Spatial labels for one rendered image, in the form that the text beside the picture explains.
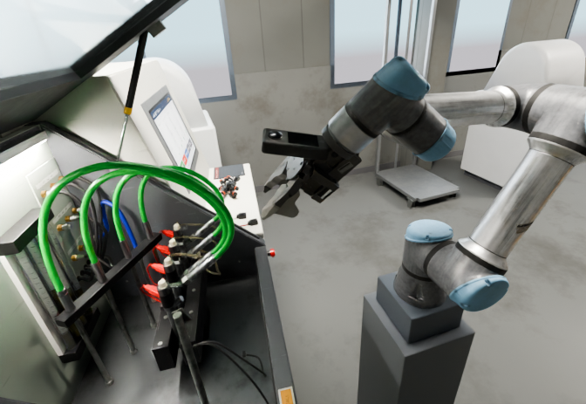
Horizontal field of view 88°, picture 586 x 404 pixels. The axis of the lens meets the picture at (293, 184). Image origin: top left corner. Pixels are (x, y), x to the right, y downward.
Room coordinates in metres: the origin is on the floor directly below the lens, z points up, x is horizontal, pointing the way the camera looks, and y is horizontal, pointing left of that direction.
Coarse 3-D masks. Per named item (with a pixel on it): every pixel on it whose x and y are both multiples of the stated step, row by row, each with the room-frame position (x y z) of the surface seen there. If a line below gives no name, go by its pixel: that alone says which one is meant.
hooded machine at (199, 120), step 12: (168, 60) 2.58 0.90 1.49; (168, 72) 2.14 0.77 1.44; (180, 72) 2.19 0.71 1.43; (180, 84) 2.16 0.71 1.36; (180, 96) 2.15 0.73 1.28; (192, 96) 2.18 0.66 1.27; (192, 108) 2.17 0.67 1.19; (192, 120) 2.17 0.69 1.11; (204, 120) 2.19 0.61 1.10; (204, 132) 2.15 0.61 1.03; (204, 144) 2.14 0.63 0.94; (216, 144) 2.17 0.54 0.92; (204, 156) 2.14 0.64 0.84; (216, 156) 2.16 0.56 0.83
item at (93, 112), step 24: (120, 72) 0.98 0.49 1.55; (144, 72) 1.22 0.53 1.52; (72, 96) 0.85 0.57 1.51; (96, 96) 0.86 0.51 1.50; (120, 96) 0.88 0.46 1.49; (144, 96) 1.08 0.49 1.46; (48, 120) 0.83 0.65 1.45; (72, 120) 0.84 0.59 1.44; (96, 120) 0.85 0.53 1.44; (120, 120) 0.86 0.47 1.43; (144, 120) 0.96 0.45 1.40; (96, 144) 0.85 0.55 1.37; (144, 144) 0.87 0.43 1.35; (192, 192) 1.06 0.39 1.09
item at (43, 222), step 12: (84, 168) 0.52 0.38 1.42; (96, 168) 0.52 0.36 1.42; (108, 168) 0.53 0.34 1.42; (132, 168) 0.53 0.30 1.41; (144, 168) 0.53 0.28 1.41; (156, 168) 0.54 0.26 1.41; (60, 180) 0.51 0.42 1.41; (72, 180) 0.52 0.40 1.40; (180, 180) 0.54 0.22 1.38; (192, 180) 0.55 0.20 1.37; (48, 192) 0.51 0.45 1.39; (204, 192) 0.55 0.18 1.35; (48, 204) 0.50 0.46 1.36; (216, 204) 0.56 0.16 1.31; (48, 216) 0.51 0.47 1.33; (228, 216) 0.56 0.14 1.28; (228, 228) 0.56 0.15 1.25; (228, 240) 0.56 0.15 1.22; (48, 252) 0.50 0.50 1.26; (216, 252) 0.56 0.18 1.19; (48, 264) 0.50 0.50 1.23; (60, 288) 0.50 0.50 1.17
